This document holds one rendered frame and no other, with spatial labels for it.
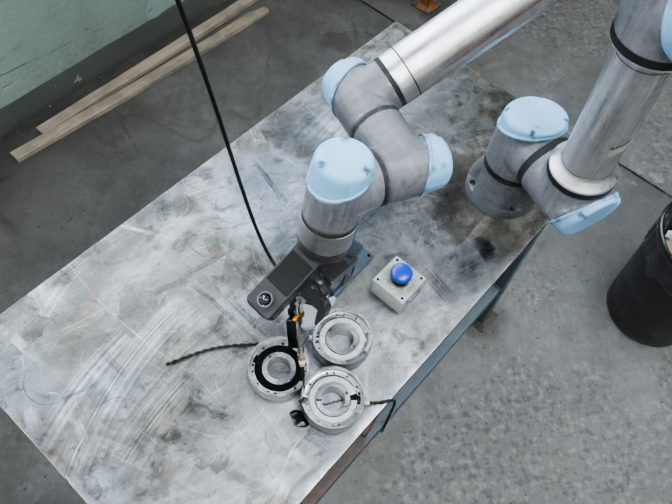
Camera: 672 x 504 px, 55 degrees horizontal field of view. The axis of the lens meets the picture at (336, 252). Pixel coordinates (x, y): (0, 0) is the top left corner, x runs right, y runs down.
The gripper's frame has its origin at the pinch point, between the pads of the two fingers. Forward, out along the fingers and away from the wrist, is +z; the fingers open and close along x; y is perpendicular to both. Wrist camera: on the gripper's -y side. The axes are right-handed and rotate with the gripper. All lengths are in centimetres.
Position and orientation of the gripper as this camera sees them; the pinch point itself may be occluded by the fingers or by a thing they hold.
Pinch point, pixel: (295, 320)
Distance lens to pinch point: 102.2
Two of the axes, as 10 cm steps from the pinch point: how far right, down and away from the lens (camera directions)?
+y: 6.6, -5.3, 5.3
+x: -7.3, -6.1, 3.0
